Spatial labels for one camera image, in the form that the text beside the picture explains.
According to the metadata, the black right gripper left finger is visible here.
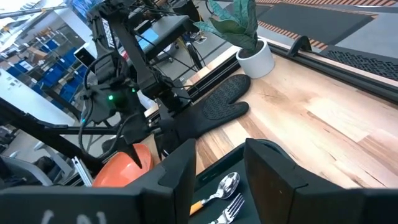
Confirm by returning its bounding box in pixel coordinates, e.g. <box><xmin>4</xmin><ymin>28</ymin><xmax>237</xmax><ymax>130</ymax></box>
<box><xmin>0</xmin><ymin>138</ymin><xmax>198</xmax><ymax>224</ymax></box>

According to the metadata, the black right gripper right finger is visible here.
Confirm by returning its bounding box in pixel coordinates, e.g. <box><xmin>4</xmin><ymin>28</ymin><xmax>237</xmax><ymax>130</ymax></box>
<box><xmin>243</xmin><ymin>138</ymin><xmax>398</xmax><ymax>224</ymax></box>

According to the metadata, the green snake plant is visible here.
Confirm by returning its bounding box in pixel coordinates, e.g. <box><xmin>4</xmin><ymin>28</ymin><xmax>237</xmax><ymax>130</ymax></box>
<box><xmin>193</xmin><ymin>0</ymin><xmax>259</xmax><ymax>58</ymax></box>

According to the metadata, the black silicone oven mitt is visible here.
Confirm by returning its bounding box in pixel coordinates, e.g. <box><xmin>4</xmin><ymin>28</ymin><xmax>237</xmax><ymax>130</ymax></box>
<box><xmin>161</xmin><ymin>73</ymin><xmax>252</xmax><ymax>156</ymax></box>

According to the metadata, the pink-handled metal fork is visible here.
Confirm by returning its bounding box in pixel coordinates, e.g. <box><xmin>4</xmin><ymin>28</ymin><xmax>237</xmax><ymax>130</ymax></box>
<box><xmin>208</xmin><ymin>192</ymin><xmax>246</xmax><ymax>224</ymax></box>

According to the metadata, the dark green tray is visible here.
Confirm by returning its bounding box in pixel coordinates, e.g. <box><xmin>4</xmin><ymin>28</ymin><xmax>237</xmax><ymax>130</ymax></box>
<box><xmin>188</xmin><ymin>138</ymin><xmax>289</xmax><ymax>224</ymax></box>

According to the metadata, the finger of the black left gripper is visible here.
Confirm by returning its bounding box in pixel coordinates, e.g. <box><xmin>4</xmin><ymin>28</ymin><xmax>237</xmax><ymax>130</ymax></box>
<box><xmin>116</xmin><ymin>136</ymin><xmax>144</xmax><ymax>169</ymax></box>
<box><xmin>154</xmin><ymin>130</ymin><xmax>177</xmax><ymax>159</ymax></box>

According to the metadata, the white plant pot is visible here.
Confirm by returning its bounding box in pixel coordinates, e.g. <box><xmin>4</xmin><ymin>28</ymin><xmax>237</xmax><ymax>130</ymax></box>
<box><xmin>235</xmin><ymin>39</ymin><xmax>276</xmax><ymax>80</ymax></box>

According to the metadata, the black table edge rail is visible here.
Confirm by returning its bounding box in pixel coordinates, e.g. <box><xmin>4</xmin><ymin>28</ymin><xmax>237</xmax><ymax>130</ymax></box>
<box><xmin>267</xmin><ymin>35</ymin><xmax>398</xmax><ymax>104</ymax></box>

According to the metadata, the blue storage bin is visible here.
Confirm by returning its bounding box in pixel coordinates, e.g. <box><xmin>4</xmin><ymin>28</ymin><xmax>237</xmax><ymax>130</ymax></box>
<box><xmin>59</xmin><ymin>76</ymin><xmax>88</xmax><ymax>103</ymax></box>
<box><xmin>39</xmin><ymin>62</ymin><xmax>67</xmax><ymax>88</ymax></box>

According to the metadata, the black perforated panel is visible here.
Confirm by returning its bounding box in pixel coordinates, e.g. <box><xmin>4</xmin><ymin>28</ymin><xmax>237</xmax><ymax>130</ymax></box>
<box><xmin>319</xmin><ymin>45</ymin><xmax>398</xmax><ymax>82</ymax></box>

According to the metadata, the black cart with blue screen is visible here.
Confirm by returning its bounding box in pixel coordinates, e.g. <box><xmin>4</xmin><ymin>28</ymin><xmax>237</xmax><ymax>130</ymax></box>
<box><xmin>132</xmin><ymin>14</ymin><xmax>191</xmax><ymax>62</ymax></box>

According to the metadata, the pink bowl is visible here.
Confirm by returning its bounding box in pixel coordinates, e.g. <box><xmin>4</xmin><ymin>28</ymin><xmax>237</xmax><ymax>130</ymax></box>
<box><xmin>92</xmin><ymin>143</ymin><xmax>154</xmax><ymax>188</ymax></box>

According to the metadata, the silver aluminium extrusion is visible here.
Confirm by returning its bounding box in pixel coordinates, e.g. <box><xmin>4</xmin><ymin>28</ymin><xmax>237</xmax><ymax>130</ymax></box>
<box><xmin>71</xmin><ymin>155</ymin><xmax>94</xmax><ymax>187</ymax></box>

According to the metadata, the white box device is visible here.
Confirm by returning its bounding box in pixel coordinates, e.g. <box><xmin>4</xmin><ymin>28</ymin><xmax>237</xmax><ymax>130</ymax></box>
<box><xmin>73</xmin><ymin>42</ymin><xmax>98</xmax><ymax>68</ymax></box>

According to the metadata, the wooden-handled metal spoon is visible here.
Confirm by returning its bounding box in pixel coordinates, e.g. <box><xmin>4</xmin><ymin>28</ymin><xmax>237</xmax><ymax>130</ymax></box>
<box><xmin>189</xmin><ymin>172</ymin><xmax>241</xmax><ymax>217</ymax></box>

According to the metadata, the black frame beam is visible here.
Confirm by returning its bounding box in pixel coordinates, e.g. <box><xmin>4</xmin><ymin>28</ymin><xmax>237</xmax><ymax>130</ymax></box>
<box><xmin>0</xmin><ymin>96</ymin><xmax>105</xmax><ymax>175</ymax></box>

